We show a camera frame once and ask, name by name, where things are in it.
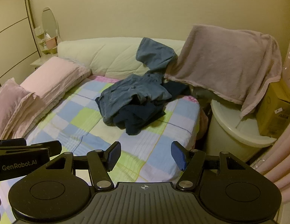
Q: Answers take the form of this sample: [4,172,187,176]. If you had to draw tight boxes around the mauve pillow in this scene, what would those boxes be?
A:
[0,78,46,140]

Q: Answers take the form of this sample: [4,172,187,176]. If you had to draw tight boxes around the oval mirror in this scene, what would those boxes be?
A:
[41,7,59,39]

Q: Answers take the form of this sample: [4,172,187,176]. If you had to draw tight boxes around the yellow cardboard box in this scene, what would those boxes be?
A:
[256,79,290,138]

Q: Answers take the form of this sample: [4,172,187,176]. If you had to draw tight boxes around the dark navy garment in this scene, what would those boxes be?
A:
[112,82,190,136]

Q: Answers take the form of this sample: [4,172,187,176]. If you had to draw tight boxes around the pale pink pillow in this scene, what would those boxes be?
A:
[20,56,92,103]

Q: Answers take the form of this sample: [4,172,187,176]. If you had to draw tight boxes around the pinkish-grey fleece blanket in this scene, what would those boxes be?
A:
[164,24,283,119]

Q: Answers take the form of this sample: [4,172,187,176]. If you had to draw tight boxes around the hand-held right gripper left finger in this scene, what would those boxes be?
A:
[46,142,122,190]

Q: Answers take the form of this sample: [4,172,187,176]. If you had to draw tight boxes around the cream wardrobe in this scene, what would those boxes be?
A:
[0,0,41,94]

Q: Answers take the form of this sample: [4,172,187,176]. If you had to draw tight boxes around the checked pastel bedsheet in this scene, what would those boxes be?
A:
[0,75,201,224]

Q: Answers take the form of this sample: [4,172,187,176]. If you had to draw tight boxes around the cream padded headboard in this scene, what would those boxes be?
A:
[57,37,186,77]

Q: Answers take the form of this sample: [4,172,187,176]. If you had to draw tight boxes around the white dressing table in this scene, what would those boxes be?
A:
[30,56,58,70]

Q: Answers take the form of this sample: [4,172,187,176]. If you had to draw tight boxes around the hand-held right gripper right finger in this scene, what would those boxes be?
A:
[171,141,248,190]

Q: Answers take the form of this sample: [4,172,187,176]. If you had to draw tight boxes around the blue denim jeans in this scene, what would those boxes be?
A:
[95,37,178,124]

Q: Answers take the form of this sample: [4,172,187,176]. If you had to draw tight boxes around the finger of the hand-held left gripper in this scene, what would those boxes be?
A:
[0,139,27,147]
[26,141,62,156]

